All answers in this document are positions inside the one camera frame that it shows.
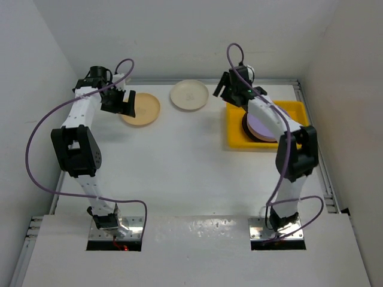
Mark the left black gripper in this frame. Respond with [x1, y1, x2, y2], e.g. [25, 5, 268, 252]
[100, 86, 134, 117]

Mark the steel plate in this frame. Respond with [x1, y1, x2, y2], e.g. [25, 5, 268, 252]
[241, 112, 276, 143]

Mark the purple plate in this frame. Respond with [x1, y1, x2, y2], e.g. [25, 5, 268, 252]
[247, 109, 290, 138]

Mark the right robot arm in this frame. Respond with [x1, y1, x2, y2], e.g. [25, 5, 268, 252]
[213, 65, 318, 231]

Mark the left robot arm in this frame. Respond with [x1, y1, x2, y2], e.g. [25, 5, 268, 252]
[51, 66, 136, 239]

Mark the yellow plastic bin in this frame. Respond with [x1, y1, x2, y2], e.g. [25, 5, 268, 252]
[226, 100, 309, 151]

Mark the cream white plate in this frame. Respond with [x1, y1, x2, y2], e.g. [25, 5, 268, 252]
[169, 80, 209, 111]

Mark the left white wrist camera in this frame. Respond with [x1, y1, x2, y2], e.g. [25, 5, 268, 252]
[113, 74, 130, 90]

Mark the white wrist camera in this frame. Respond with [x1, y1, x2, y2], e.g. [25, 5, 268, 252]
[247, 65, 255, 83]
[113, 74, 130, 90]

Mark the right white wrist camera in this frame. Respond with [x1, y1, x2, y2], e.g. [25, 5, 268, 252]
[247, 65, 255, 83]

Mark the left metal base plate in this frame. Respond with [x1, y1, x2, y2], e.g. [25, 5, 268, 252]
[88, 216, 144, 241]

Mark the metal base plate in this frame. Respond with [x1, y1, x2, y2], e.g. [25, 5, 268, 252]
[88, 216, 144, 241]
[248, 216, 304, 242]

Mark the black cable right base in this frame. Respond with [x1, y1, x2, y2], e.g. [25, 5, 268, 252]
[264, 206, 275, 231]

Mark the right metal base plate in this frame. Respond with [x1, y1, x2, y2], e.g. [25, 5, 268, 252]
[248, 216, 304, 242]

